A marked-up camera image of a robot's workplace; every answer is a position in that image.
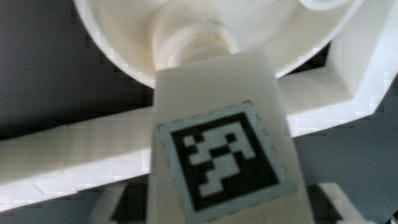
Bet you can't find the white stool leg with tag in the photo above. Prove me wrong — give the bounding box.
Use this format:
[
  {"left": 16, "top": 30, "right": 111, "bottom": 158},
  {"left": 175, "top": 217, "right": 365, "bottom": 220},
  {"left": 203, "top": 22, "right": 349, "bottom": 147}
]
[{"left": 148, "top": 50, "right": 315, "bottom": 224}]

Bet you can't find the white round stool seat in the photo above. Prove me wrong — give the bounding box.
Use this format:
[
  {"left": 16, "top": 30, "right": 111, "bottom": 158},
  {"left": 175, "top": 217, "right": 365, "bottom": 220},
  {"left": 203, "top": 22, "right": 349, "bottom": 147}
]
[{"left": 73, "top": 0, "right": 365, "bottom": 86}]

